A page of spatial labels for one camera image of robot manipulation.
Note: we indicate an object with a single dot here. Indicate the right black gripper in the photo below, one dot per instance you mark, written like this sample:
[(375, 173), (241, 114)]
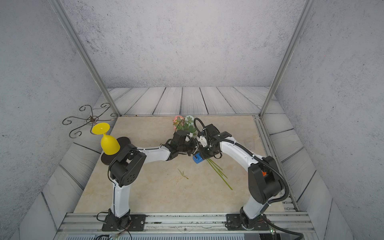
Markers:
[(204, 155)]

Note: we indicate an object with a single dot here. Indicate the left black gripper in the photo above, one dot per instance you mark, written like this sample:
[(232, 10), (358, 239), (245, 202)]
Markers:
[(194, 145)]

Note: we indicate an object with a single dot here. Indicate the artificial flower bouquet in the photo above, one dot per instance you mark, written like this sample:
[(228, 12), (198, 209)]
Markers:
[(185, 123)]

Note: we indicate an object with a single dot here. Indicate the blue tape dispenser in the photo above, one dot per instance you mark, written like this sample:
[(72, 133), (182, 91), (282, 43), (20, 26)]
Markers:
[(197, 158)]

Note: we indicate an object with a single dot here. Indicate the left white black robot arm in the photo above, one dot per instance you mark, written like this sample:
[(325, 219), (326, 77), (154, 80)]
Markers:
[(129, 160)]

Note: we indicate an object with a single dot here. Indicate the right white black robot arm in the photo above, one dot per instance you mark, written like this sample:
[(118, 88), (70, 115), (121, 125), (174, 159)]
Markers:
[(265, 182)]

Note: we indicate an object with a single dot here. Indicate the clear plastic cup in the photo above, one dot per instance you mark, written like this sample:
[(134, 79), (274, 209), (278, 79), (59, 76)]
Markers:
[(249, 143)]

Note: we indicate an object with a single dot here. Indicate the black oval tray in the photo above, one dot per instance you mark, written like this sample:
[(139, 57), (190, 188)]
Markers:
[(107, 159)]

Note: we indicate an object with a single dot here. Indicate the yellow plastic goblet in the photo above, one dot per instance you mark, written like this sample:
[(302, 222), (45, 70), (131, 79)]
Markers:
[(109, 144)]

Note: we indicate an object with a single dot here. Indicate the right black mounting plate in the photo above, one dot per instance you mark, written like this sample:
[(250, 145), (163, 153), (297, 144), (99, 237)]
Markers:
[(246, 222)]

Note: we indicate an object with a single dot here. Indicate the black mounting plate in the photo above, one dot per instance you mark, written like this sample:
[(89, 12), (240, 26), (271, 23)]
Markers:
[(126, 223), (246, 222)]

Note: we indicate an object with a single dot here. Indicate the wrought iron scroll stand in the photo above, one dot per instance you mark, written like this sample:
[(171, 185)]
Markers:
[(91, 120)]

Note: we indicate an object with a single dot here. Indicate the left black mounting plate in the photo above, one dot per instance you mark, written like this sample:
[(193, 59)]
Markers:
[(126, 223)]

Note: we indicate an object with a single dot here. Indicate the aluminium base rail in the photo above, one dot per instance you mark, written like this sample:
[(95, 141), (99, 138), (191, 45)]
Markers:
[(192, 223)]

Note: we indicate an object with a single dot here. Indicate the right aluminium frame post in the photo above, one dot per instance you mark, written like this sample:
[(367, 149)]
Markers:
[(308, 6)]

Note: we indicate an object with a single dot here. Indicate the aluminium frame post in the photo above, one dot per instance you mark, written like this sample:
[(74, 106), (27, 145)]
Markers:
[(71, 32), (308, 6)]

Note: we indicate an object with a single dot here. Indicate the left aluminium frame post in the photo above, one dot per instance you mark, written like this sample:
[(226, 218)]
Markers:
[(71, 32)]

